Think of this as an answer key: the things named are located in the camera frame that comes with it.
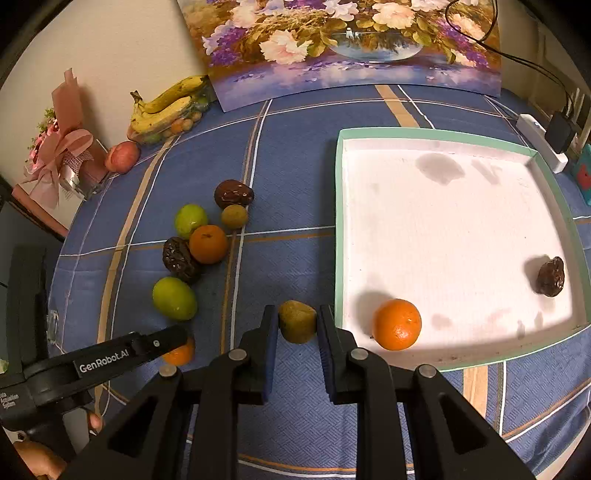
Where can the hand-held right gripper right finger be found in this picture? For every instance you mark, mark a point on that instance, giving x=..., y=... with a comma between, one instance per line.
x=325, y=355

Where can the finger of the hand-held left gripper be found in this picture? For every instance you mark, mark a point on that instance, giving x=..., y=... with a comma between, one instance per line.
x=147, y=345

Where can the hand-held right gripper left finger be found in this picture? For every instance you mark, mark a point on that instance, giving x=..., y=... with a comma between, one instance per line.
x=271, y=350

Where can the orange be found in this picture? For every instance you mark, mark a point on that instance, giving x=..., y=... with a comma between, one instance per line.
x=181, y=356
x=208, y=244
x=397, y=325

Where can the yellow-green kiwi fruit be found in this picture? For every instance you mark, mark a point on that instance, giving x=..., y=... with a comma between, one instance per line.
x=298, y=323

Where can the large green fruit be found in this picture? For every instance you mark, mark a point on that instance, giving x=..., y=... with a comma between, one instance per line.
x=174, y=299

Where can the small green fruit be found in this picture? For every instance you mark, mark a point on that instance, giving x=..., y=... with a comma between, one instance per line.
x=190, y=220

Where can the small round brown fruit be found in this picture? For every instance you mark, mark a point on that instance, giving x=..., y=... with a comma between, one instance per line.
x=234, y=217

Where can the white tray with green rim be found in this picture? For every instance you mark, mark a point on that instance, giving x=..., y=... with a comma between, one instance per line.
x=452, y=240

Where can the person's left hand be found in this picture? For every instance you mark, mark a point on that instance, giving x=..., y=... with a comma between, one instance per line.
x=39, y=461

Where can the blue plaid tablecloth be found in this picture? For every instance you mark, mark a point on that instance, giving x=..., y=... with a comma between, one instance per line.
x=286, y=184

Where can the red apple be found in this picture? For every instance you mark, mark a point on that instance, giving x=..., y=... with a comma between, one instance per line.
x=122, y=157

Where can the clear glass fruit bowl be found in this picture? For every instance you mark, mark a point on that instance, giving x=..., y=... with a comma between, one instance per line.
x=184, y=127

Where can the yellow banana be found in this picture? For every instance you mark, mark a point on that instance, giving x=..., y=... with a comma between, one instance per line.
x=178, y=90
x=159, y=117

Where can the flower painting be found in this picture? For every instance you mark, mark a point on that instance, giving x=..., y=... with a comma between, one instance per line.
x=323, y=50

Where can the white power strip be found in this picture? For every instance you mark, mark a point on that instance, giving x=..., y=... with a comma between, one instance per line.
x=538, y=136

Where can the teal box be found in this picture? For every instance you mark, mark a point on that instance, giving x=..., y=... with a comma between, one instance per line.
x=582, y=175

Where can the black power adapter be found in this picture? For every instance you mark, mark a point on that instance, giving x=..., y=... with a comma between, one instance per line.
x=561, y=131

